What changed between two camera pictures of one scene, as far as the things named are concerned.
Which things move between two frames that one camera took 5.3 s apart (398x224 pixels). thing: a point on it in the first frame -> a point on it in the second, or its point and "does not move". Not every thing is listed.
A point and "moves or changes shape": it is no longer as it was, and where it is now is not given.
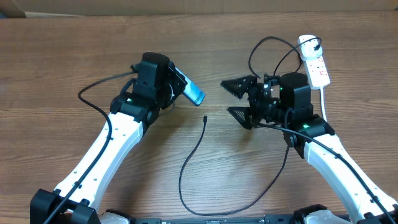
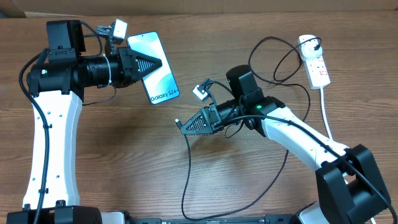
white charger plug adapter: x=308 y=51 does not move
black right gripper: x=257 y=89 -> x=211 y=127
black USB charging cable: x=202 y=130 moves or changes shape
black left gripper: x=180 y=82 -> x=127 y=58
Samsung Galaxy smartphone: x=192 y=91 -> x=160 y=85
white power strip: x=317 y=73 does not move
